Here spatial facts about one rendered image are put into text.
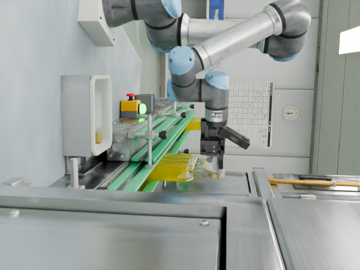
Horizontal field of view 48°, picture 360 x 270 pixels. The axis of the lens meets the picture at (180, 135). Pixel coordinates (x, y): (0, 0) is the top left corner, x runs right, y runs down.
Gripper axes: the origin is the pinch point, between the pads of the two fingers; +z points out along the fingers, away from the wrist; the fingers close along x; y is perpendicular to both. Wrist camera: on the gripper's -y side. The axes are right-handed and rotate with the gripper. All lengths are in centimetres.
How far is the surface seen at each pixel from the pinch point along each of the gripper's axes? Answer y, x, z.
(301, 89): -129, -569, 147
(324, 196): -43, -27, 24
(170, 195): 4, 88, -46
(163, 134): 18.3, 8.1, -17.8
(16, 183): 33, 69, -36
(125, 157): 30.9, 10.0, -10.2
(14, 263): 14, 102, -49
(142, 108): 34.1, -33.6, -10.7
